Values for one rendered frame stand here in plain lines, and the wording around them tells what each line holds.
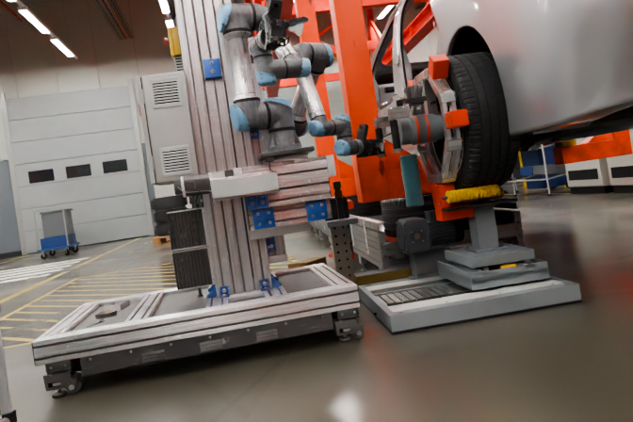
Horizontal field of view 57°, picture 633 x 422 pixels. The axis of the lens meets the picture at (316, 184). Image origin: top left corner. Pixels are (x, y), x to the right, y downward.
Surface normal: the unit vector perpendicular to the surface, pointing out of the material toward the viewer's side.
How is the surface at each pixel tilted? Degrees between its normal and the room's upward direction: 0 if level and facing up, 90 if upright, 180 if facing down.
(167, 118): 90
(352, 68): 90
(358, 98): 90
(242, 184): 90
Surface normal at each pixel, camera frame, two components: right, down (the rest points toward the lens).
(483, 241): 0.09, -0.02
